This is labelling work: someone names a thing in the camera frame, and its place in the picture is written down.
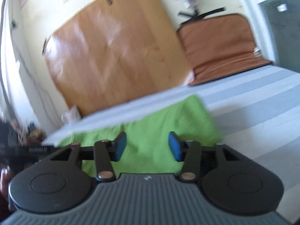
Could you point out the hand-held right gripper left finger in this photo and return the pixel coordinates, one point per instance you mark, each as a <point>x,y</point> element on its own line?
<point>120,145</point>

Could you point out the brown perforated seat cushion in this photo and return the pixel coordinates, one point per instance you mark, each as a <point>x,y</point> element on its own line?
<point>218,46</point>

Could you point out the wood pattern board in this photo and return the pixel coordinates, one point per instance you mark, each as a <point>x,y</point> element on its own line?
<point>117,56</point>

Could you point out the person's left hand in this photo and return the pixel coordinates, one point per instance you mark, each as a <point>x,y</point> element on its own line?
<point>4,182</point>

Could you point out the pile of bedside clutter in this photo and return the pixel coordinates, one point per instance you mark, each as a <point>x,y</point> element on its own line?
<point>30,133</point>

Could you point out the white enamel mug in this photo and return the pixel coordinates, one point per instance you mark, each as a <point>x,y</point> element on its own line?
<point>71,115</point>

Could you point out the frosted glass door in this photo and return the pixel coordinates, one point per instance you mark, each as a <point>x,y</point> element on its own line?
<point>276,28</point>

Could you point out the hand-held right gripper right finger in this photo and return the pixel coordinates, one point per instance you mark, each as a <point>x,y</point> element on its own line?
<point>175,146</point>

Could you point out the navy green striped knit sweater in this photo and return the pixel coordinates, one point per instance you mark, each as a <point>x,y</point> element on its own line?
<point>164,121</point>

